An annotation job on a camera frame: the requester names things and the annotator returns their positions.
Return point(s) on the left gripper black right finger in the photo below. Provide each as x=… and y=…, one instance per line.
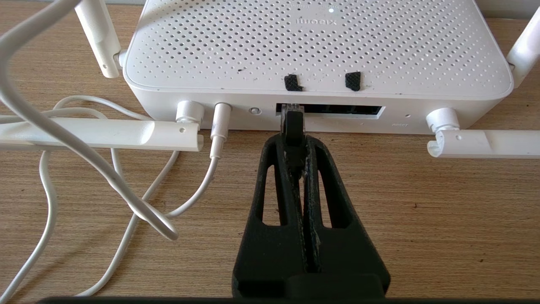
x=346, y=253

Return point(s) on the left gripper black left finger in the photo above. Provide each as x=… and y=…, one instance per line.
x=270, y=253

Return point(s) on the white router with antennas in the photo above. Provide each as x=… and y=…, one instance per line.
x=316, y=46

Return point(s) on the small black tape piece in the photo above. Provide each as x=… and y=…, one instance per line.
x=353, y=81
x=292, y=82

